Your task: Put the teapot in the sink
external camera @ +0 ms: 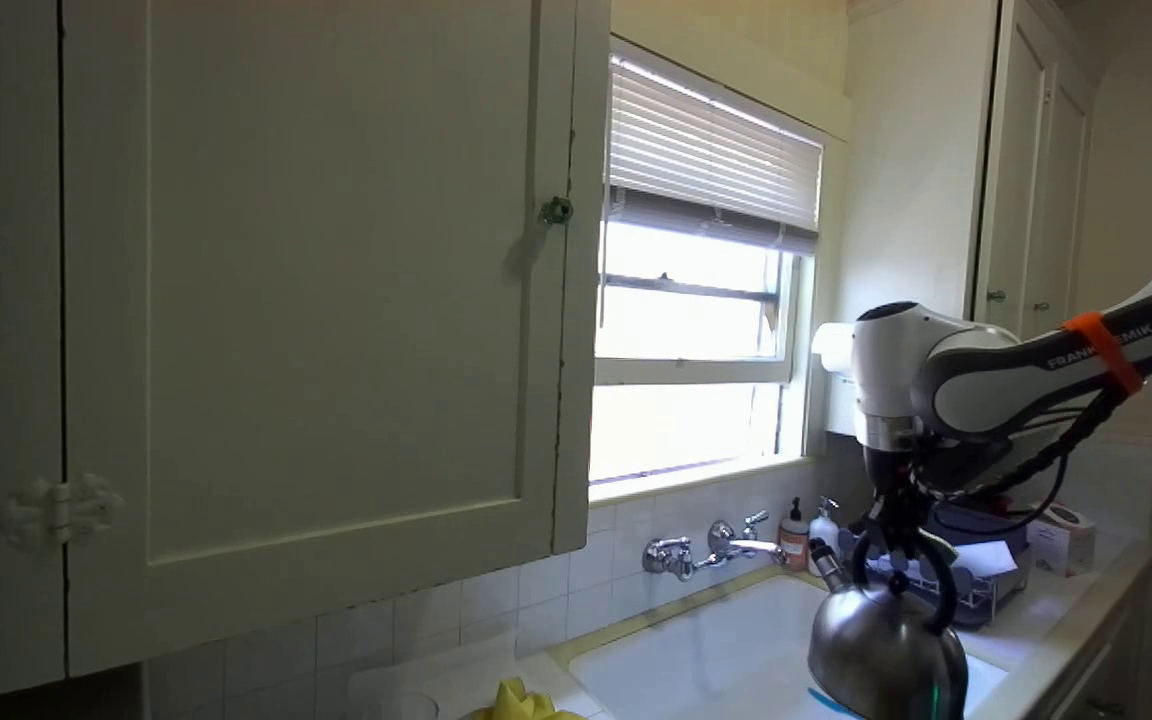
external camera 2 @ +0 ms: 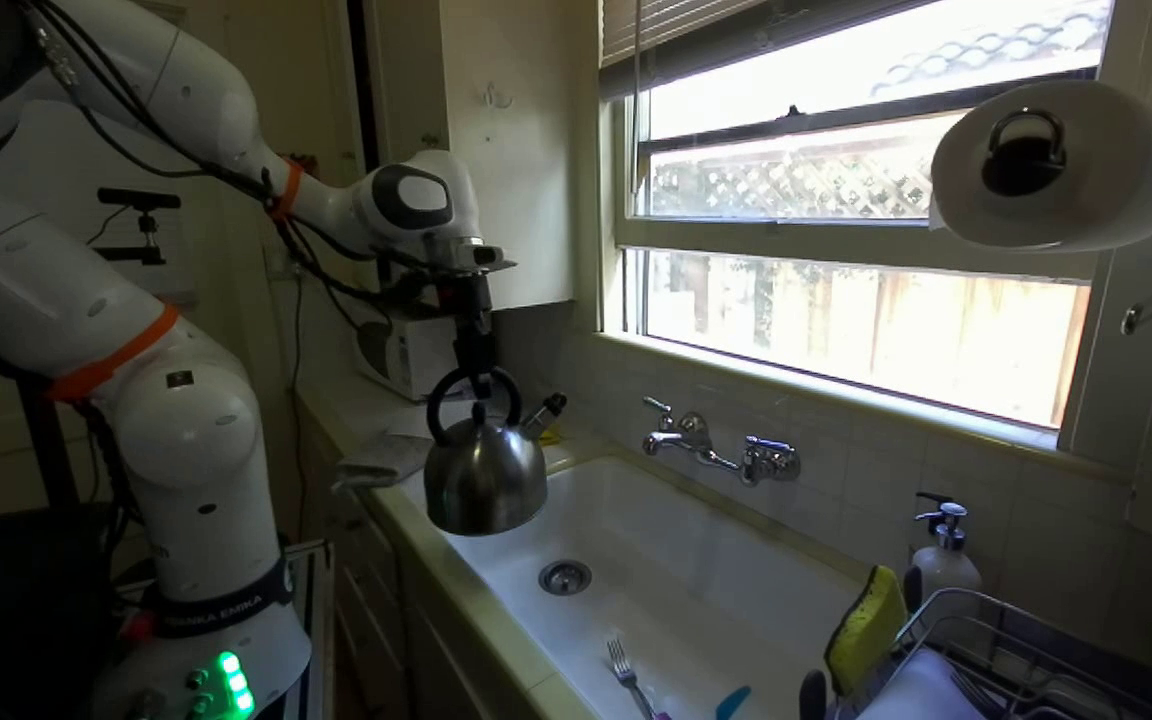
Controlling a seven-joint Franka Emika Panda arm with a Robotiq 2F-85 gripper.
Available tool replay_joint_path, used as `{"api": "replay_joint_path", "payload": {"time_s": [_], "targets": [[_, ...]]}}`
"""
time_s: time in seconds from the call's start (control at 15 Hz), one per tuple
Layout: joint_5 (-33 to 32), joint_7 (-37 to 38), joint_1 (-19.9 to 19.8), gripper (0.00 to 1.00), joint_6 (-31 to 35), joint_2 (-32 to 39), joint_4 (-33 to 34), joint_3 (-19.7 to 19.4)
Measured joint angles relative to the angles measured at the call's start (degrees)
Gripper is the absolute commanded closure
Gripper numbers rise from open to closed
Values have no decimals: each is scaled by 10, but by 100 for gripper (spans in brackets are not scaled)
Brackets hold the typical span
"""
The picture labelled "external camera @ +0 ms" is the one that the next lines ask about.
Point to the white paper towel roll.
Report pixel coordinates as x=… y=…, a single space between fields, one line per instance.
x=833 y=360

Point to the white framed window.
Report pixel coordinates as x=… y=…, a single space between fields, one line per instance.
x=680 y=400

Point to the brown soap bottle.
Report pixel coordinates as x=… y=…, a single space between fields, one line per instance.
x=795 y=540

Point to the white kitchen sink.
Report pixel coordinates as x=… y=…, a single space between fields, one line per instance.
x=711 y=654

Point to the white ornate cabinet hinge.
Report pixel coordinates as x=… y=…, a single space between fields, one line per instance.
x=57 y=504

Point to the white window blind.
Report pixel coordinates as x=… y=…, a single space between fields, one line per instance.
x=711 y=154

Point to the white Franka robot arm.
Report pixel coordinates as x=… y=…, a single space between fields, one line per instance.
x=909 y=366

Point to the cream cabinet door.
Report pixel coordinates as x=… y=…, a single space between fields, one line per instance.
x=310 y=304

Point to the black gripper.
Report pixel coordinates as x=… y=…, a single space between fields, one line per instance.
x=899 y=485

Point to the white cloth in rack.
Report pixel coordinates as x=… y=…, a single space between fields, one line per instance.
x=997 y=560

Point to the cream wall cabinet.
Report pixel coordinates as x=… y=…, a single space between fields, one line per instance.
x=1039 y=162

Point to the dish drying rack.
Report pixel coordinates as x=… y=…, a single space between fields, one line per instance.
x=988 y=592

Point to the chrome wall faucet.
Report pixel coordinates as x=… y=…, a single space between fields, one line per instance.
x=721 y=540

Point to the white tissue box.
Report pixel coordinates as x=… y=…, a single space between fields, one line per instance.
x=1059 y=536

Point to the green cabinet knob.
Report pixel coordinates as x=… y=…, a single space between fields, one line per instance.
x=556 y=209

